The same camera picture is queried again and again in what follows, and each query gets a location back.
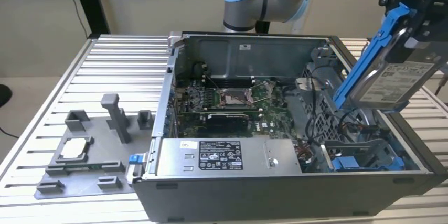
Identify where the hard disk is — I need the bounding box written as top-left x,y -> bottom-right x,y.
331,2 -> 440,115

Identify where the metal disk bay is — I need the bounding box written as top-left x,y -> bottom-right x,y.
320,138 -> 419,174

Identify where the empty blue disk carrier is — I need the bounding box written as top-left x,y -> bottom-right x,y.
332,155 -> 405,173

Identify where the grey perforated drive cage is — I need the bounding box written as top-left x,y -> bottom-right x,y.
285,61 -> 389,143

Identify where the green motherboard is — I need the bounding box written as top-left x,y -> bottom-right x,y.
171,74 -> 299,141

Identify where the black RAM slot bank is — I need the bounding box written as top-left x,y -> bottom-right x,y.
205,74 -> 256,83

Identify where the CPU socket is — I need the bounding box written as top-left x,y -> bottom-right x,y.
217,89 -> 253,108

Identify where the black graphics card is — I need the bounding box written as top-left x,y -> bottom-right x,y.
177,111 -> 251,133

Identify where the silver power supply unit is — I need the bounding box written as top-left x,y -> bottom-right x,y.
156,137 -> 303,175

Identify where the grey open PC case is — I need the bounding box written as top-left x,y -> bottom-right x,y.
132,31 -> 448,223

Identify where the grey parts rack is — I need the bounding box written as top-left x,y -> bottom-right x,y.
32,93 -> 155,199

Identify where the green RAM stick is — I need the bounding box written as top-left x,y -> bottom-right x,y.
64,165 -> 120,172

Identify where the silver CPU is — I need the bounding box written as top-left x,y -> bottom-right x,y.
59,138 -> 88,158

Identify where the black round base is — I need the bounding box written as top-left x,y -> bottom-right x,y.
0,83 -> 13,108

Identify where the round black cable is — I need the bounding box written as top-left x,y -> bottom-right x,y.
304,87 -> 325,146

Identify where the braided supply cable bundle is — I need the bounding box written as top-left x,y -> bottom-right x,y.
293,144 -> 315,166

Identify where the black upright post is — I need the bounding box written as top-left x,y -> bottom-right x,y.
72,0 -> 111,35

